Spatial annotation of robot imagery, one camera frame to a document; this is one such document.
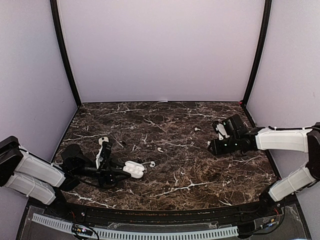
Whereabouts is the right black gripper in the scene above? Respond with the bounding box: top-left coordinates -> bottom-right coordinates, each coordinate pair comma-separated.
208,135 -> 240,156

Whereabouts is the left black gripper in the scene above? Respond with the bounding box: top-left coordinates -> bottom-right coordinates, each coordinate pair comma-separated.
73,156 -> 132,187

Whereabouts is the white oval charging case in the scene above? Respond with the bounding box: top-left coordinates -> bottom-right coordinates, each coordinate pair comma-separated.
122,161 -> 145,179

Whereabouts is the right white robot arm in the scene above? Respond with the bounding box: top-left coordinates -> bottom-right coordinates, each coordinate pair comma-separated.
207,114 -> 320,217

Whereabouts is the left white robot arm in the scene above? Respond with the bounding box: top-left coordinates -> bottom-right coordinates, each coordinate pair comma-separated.
0,136 -> 142,218

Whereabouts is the small white charging case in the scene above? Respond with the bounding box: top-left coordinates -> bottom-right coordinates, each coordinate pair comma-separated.
98,136 -> 109,146

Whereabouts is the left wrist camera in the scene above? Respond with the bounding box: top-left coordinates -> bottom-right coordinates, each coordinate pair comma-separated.
95,139 -> 112,169

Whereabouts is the black front rail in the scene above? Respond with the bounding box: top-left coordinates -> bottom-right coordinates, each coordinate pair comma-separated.
40,202 -> 284,226

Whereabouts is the white slotted cable duct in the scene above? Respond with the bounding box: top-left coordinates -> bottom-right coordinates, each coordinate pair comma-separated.
31,213 -> 239,240

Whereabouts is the right black frame post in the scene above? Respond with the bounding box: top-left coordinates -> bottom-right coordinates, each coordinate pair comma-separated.
241,0 -> 272,108

